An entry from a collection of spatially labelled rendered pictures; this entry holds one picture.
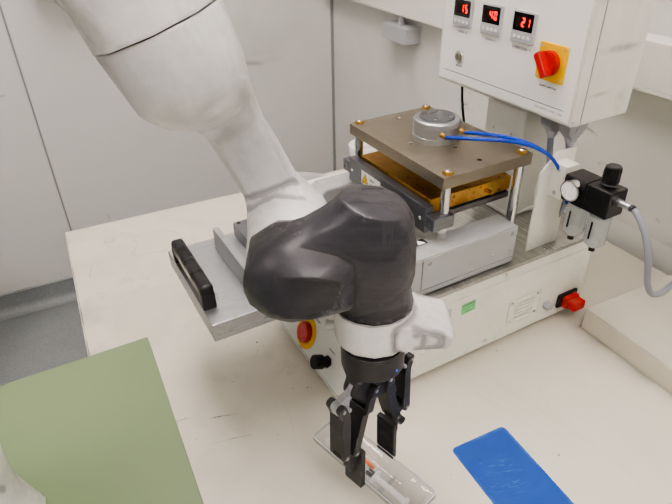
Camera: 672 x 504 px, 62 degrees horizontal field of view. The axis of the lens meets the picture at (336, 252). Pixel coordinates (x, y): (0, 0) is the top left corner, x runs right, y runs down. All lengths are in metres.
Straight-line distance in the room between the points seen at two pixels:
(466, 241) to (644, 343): 0.39
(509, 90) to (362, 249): 0.56
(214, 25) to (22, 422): 0.63
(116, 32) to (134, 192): 2.05
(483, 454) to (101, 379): 0.58
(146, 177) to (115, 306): 1.28
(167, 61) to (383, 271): 0.27
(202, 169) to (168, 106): 2.04
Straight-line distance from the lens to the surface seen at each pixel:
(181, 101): 0.47
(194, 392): 1.02
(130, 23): 0.45
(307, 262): 0.53
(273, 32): 2.45
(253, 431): 0.94
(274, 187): 0.63
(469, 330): 1.02
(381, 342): 0.61
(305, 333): 1.02
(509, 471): 0.92
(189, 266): 0.85
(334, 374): 0.97
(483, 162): 0.91
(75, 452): 0.84
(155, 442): 0.80
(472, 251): 0.92
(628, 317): 1.18
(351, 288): 0.55
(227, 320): 0.80
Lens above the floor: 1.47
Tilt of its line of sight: 33 degrees down
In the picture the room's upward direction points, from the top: 1 degrees counter-clockwise
